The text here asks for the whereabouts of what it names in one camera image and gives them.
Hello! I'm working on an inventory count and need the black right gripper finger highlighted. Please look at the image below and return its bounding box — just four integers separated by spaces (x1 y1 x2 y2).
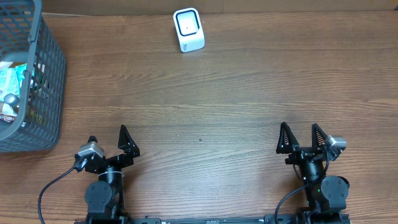
312 123 328 152
276 122 300 154

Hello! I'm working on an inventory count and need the yellow drink bottle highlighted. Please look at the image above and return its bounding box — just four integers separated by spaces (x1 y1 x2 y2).
4 93 20 113

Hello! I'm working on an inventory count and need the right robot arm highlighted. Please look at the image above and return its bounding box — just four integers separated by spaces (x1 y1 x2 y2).
274 122 351 224

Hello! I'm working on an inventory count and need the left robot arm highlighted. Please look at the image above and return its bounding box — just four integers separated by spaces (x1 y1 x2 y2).
73 124 140 223

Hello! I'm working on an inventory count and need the white barcode scanner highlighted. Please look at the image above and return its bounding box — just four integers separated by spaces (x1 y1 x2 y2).
173 7 205 53

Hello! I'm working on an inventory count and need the teal snack packet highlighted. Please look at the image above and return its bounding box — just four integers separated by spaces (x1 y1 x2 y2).
1 63 27 101

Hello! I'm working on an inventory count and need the grey plastic mesh basket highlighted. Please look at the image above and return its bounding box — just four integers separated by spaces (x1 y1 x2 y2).
1 0 67 153

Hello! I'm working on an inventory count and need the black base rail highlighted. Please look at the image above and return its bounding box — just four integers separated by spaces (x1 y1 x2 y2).
74 215 351 224

